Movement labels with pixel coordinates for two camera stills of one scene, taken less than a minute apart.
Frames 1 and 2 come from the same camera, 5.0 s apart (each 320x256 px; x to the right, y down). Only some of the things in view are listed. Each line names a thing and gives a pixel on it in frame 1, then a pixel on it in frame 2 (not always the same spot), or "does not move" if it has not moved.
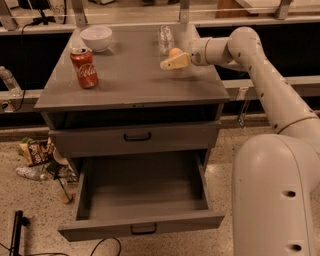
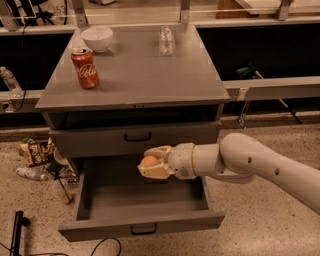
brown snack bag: x=35 y=152 does not move
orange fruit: x=175 y=51 to x=148 y=160
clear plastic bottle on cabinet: x=166 y=39 does not move
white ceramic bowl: x=98 y=37 does not move
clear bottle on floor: x=37 y=172 does not move
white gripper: x=198 y=53 to x=180 y=160
